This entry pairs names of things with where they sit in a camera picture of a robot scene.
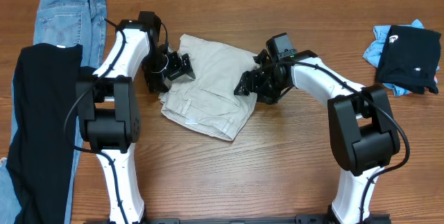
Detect beige khaki shorts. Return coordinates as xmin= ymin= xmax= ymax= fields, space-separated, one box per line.
xmin=160 ymin=34 xmax=257 ymax=141

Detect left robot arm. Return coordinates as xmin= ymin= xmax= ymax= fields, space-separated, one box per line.
xmin=71 ymin=11 xmax=195 ymax=223

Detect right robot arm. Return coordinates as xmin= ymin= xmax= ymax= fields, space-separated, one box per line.
xmin=234 ymin=33 xmax=400 ymax=223

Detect light blue folded garment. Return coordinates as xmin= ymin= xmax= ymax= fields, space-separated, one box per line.
xmin=363 ymin=19 xmax=438 ymax=96

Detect black folded shorts with logo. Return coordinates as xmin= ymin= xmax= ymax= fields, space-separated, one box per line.
xmin=376 ymin=25 xmax=441 ymax=94

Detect black garment on left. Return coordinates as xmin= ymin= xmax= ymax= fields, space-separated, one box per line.
xmin=6 ymin=43 xmax=92 ymax=224

